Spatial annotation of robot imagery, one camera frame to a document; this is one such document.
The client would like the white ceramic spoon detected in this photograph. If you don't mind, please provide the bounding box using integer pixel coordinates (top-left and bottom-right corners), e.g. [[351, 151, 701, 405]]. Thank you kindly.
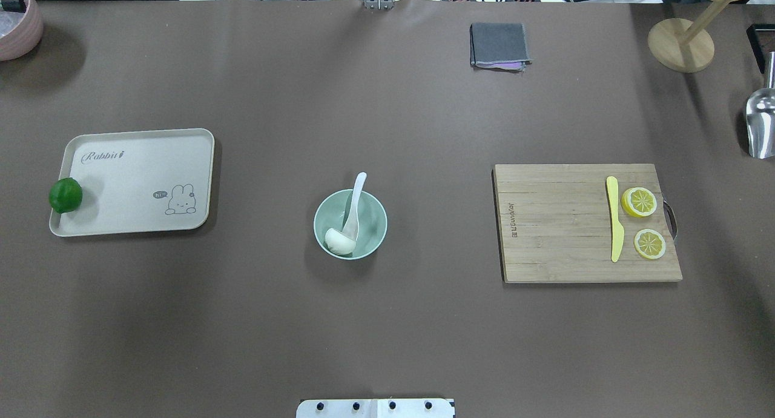
[[341, 172, 368, 241]]

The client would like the mint green bowl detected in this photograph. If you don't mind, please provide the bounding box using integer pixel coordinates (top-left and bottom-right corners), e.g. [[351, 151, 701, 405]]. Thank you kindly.
[[313, 188, 388, 260]]

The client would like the pink bowl with ice cubes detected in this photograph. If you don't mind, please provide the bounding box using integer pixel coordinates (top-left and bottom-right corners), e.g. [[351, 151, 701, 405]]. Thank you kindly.
[[1, 0, 44, 61]]

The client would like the grey folded cloth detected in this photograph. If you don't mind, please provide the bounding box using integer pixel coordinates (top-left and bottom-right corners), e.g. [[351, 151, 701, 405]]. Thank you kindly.
[[469, 22, 532, 72]]

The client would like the yellow plastic knife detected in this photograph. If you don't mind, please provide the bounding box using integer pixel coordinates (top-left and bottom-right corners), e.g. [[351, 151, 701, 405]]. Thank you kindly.
[[605, 176, 625, 263]]

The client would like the cream rabbit tray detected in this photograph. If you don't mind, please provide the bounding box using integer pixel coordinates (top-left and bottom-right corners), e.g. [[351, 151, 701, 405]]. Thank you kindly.
[[49, 128, 215, 237]]

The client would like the lemon slice near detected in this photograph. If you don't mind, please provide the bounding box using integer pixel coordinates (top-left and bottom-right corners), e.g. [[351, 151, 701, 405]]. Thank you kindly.
[[621, 187, 658, 217]]

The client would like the lemon slice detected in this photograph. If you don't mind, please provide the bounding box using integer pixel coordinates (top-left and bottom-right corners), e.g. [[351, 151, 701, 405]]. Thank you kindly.
[[633, 228, 667, 260], [621, 187, 658, 217]]

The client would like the lemon slice far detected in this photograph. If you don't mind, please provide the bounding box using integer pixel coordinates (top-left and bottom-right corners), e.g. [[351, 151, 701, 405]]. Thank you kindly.
[[633, 228, 667, 260]]

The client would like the green lime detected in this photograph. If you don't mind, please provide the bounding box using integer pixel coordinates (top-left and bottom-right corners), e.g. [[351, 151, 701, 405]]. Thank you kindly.
[[48, 177, 83, 214]]

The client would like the wooden mug tree stand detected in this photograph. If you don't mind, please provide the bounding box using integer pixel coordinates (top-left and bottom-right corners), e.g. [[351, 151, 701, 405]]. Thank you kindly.
[[647, 0, 742, 73]]

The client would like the metal scoop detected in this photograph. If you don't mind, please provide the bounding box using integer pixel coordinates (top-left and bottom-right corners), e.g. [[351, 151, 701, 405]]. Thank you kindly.
[[745, 53, 774, 159]]

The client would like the dark wooden tray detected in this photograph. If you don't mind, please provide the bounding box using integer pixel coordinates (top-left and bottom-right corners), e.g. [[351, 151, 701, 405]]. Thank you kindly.
[[747, 23, 774, 74]]

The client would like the metal tube with black cap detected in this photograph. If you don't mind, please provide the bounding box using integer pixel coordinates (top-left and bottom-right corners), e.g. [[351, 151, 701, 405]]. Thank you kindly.
[[1, 0, 27, 14]]

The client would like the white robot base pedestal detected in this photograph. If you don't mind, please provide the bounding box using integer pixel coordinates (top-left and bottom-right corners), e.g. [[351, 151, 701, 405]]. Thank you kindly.
[[295, 398, 456, 417]]

